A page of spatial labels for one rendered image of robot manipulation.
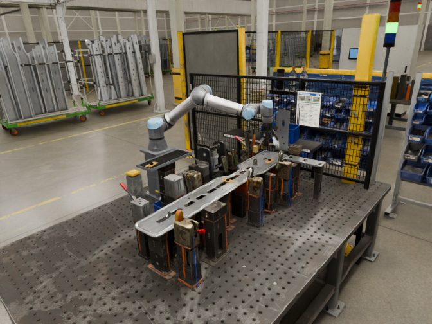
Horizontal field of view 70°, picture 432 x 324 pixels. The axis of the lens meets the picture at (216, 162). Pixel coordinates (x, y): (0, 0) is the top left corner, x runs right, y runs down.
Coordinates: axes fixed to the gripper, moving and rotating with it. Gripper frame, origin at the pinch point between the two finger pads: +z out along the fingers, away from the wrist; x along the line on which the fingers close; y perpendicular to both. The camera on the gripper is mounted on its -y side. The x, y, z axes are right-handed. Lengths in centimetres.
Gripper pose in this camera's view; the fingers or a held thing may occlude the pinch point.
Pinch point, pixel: (270, 146)
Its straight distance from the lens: 236.0
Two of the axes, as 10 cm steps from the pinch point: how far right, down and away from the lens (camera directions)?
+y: -6.2, 4.1, -6.7
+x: 7.8, 2.0, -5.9
